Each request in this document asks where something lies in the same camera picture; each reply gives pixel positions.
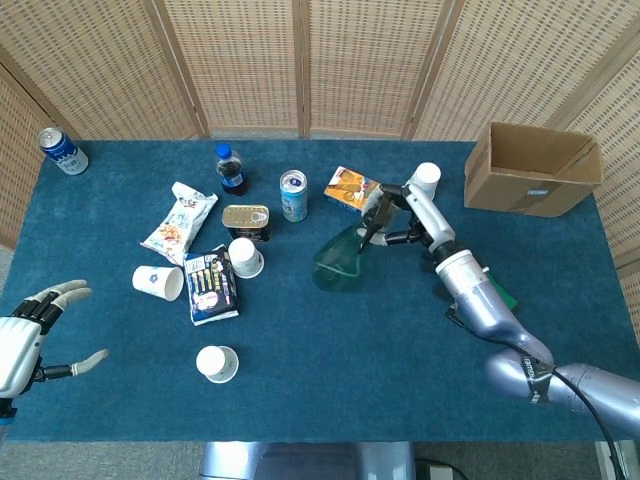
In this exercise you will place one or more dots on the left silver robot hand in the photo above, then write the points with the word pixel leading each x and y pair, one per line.
pixel 15 350

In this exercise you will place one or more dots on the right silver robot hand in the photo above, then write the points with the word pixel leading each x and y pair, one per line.
pixel 430 215

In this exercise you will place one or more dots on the green spray bottle black nozzle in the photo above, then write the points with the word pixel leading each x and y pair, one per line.
pixel 340 260

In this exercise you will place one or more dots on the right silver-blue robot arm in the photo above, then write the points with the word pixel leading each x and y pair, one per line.
pixel 475 295

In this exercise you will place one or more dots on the cola bottle blue cap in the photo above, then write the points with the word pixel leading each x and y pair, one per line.
pixel 232 172

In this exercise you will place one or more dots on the white paper cup blue print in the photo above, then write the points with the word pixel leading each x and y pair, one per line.
pixel 429 175

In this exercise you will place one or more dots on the open cardboard box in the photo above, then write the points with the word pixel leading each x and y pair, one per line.
pixel 500 190

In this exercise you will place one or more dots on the yellow and blue snack box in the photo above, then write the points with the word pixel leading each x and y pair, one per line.
pixel 347 190

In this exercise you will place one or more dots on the black and green work glove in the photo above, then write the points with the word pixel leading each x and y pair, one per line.
pixel 507 297

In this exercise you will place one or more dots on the tall light blue drink can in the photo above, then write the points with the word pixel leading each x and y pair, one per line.
pixel 293 197

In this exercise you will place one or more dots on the white paper cup blue flower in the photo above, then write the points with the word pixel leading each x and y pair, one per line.
pixel 152 280

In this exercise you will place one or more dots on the blue felt table cover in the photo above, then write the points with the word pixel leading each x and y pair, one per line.
pixel 350 380

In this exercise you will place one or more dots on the black tin gold lid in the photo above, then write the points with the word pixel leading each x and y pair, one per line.
pixel 246 217

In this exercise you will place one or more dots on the white paper cup green leaves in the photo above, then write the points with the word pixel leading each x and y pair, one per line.
pixel 245 257

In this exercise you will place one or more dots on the white paper cup green flower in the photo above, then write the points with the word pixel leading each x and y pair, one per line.
pixel 216 362

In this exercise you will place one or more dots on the white snack bag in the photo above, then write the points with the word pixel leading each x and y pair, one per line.
pixel 177 225

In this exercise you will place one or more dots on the blue and white drink can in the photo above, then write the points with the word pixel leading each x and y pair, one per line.
pixel 62 150

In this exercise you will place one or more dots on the dark blue pad package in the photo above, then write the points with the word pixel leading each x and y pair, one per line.
pixel 211 287

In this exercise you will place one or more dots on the wicker folding screen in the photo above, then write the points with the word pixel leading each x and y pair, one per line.
pixel 250 65

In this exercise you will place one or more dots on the grey box on floor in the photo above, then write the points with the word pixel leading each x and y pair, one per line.
pixel 442 472

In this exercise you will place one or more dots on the grey-blue robot torso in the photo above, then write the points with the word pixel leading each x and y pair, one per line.
pixel 300 462

